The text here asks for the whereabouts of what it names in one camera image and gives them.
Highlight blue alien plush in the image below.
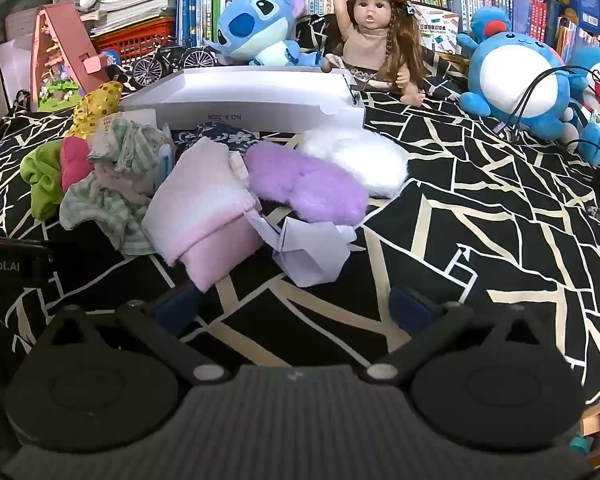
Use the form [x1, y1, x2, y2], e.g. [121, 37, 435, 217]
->
[202, 0, 331, 68]

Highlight pink triangular dollhouse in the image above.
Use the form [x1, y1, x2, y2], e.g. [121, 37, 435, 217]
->
[30, 2, 111, 111]

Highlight gold sequin bow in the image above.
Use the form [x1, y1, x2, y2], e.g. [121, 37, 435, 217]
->
[66, 81, 123, 138]

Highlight pink towel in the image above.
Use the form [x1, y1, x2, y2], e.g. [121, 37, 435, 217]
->
[141, 137, 266, 292]

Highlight purple fluffy cloth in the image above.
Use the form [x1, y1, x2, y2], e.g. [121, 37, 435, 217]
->
[244, 141, 370, 226]

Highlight light blue tissue packet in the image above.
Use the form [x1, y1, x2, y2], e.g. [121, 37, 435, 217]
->
[157, 142, 177, 186]

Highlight white printed craft box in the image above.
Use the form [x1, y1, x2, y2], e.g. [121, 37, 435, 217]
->
[410, 2, 461, 53]

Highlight black model bicycle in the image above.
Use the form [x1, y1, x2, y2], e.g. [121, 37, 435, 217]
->
[131, 35, 220, 87]

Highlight white cardboard box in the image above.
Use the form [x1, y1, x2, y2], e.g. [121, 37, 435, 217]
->
[120, 66, 366, 133]

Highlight green scrunchie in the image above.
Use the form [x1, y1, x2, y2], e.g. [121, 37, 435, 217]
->
[20, 140, 66, 221]

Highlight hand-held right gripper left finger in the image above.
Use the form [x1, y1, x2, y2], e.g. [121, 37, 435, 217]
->
[35, 285, 231, 386]

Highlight black cable bundle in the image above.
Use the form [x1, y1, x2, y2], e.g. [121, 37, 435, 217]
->
[492, 62, 600, 181]

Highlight red plastic basket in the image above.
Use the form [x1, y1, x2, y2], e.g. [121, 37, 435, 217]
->
[91, 17, 177, 63]

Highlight blue round plush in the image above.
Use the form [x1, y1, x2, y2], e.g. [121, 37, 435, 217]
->
[455, 7, 588, 141]

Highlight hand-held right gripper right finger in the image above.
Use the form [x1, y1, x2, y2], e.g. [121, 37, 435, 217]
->
[365, 286, 561, 386]

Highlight blue floral pouch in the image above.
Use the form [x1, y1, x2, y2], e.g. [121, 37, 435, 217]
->
[172, 122, 263, 153]

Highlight black patterned blanket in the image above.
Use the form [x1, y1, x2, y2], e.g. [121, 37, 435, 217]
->
[0, 50, 600, 406]

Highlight white fluffy cloth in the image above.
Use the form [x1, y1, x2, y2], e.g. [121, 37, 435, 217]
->
[297, 126, 411, 200]

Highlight black binder clip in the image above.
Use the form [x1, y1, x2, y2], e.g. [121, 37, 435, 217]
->
[344, 77, 363, 108]

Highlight pink scrunchie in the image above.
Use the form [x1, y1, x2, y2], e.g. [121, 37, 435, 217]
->
[61, 136, 97, 193]

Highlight brown-haired doll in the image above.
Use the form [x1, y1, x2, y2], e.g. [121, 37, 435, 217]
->
[320, 0, 428, 108]

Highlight white paper sheets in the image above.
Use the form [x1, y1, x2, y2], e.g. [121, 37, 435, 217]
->
[0, 35, 33, 106]

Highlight green striped cloth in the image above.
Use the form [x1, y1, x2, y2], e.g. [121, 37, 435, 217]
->
[60, 119, 173, 256]

